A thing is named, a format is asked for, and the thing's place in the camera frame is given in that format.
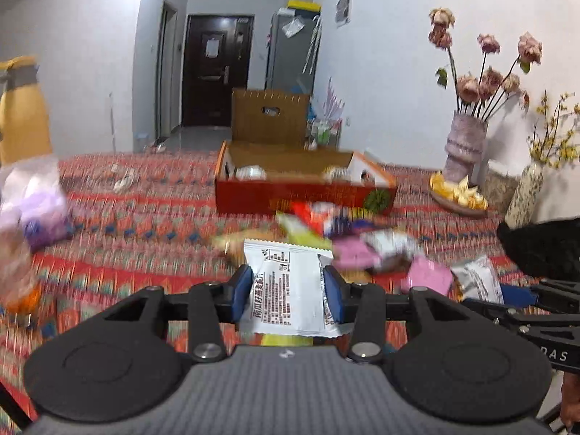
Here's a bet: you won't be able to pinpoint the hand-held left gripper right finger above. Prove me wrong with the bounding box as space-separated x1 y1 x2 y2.
323 265 472 364

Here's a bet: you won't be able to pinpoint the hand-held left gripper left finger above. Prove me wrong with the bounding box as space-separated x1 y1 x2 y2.
104 265 254 364

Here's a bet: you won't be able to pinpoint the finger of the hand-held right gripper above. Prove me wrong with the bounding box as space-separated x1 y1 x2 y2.
462 287 542 327

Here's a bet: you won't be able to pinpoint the white printed snack packet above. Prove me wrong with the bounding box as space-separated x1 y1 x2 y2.
238 239 341 338

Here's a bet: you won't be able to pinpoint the orange cream snack packet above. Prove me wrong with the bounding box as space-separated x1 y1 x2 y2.
212 231 254 260

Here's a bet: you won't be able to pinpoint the green white snack bar packet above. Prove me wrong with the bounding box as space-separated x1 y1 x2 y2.
275 211 335 251

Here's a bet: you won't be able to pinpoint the red cardboard box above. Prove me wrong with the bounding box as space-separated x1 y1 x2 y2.
214 140 399 217

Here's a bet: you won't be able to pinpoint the person's right forearm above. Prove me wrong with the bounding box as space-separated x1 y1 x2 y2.
496 218 580 282

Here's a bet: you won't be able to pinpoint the person's right hand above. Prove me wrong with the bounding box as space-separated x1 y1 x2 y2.
560 372 580 433

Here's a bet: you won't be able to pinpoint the pink snack packet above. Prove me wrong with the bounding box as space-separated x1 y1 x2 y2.
332 236 382 271
401 256 455 296

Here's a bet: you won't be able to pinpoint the brown silver snack packet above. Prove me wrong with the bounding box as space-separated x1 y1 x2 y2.
362 229 425 275

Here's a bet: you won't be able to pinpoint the large red snack packet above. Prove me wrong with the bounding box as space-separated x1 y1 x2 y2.
289 201 351 237

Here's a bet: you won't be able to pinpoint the speckled slim vase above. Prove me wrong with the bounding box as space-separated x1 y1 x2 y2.
504 163 544 230

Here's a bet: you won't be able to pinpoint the brown plate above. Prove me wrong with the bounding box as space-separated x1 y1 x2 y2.
430 181 489 218

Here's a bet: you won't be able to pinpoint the patterned red tablecloth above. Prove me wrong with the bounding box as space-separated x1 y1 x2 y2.
0 149 580 435

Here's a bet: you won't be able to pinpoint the pile of orange peels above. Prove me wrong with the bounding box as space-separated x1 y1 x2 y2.
430 171 488 210

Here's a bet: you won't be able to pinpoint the pink ribbed vase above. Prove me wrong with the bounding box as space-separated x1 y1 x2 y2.
443 111 489 186

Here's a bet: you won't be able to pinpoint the yellow flower branches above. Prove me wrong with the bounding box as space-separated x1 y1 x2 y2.
527 92 580 174

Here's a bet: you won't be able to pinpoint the clear crumpled wrapper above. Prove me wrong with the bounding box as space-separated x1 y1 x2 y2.
112 169 137 191

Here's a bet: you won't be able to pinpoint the brown cardboard box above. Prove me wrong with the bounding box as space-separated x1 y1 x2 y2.
231 89 311 148

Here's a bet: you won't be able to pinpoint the purple plastic bag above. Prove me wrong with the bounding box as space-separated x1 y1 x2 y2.
0 155 74 254

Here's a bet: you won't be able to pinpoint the dried pink roses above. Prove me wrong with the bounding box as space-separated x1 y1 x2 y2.
428 7 543 122

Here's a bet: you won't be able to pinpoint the dark wooden door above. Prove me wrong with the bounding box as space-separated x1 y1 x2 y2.
181 14 254 128

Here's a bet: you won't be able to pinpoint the grey refrigerator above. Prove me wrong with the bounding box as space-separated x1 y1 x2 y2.
265 7 322 97

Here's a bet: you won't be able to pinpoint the yellow bottle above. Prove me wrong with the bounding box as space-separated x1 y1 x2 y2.
0 56 53 166

